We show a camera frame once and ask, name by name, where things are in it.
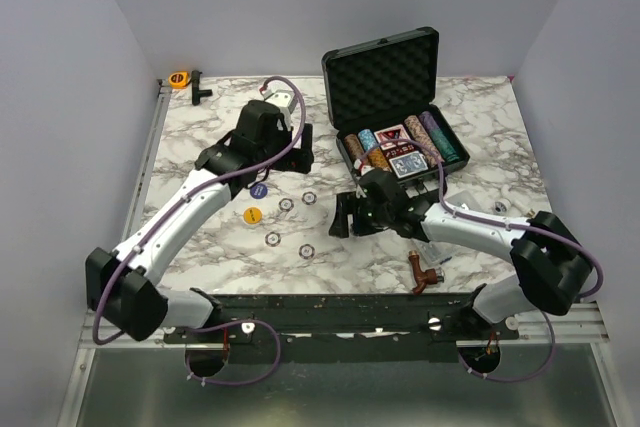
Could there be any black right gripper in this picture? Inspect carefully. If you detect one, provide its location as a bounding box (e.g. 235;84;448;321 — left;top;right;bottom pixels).
329;191;393;238

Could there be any blue small blind button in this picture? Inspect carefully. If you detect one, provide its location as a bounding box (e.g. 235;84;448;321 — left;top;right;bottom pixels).
249;182;268;199

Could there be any yellow big blind button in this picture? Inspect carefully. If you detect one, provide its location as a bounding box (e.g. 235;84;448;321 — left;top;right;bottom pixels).
243;207;263;225

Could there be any black triangular all-in button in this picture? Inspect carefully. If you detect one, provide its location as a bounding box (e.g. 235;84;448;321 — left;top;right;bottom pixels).
376;126;408;141

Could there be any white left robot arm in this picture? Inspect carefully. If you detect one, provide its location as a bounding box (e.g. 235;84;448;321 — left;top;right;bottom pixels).
85;96;313;342

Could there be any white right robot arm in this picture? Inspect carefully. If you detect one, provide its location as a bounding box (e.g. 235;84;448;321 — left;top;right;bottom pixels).
329;168;596;339

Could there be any black poker set case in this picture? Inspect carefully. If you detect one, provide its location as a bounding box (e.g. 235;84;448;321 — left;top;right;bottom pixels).
322;26;470;181

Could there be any blue ten poker chip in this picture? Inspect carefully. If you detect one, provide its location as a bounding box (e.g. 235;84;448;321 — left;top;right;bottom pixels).
298;244;315;259
265;232;281;247
301;191;318;205
279;198;294;212

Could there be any brown chip stack row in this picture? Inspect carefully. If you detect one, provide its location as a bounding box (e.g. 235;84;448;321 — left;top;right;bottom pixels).
343;132;389;171

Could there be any blue playing card deck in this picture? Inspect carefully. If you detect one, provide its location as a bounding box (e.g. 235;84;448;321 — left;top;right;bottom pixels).
389;151;429;179

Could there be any clear plastic bag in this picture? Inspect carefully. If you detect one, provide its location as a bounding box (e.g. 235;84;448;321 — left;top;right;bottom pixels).
413;190;481;267

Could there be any brown faucet tap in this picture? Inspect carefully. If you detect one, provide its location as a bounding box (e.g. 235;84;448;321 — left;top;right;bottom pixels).
408;250;445;296

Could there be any teal chip stack row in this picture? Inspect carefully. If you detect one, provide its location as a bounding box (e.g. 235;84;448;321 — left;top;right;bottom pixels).
429;128;460;162

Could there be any black t-shaped tool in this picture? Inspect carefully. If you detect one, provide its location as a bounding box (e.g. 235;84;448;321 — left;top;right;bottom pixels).
190;69;213;106

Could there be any orange tape measure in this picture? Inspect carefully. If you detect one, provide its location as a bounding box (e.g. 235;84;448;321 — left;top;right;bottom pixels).
168;71;192;90

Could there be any white brass small fitting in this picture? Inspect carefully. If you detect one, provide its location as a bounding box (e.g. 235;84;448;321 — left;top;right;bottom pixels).
512;199;536;218

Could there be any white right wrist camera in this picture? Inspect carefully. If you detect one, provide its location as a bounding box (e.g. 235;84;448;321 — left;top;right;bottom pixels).
351;158;373;178

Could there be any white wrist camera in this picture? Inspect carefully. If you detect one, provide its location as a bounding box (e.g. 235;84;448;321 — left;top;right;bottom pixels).
261;87;297;114
351;158;373;178

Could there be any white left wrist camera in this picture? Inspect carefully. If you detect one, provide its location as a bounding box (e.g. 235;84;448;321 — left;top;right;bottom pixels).
261;87;297;114

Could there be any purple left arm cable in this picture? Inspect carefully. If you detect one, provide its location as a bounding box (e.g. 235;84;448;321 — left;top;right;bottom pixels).
93;75;307;387

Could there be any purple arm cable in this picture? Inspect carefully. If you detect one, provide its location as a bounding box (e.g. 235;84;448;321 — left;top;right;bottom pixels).
93;75;307;387
359;136;604;382

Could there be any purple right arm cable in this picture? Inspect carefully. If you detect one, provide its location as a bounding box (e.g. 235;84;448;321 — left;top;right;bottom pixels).
359;136;604;382

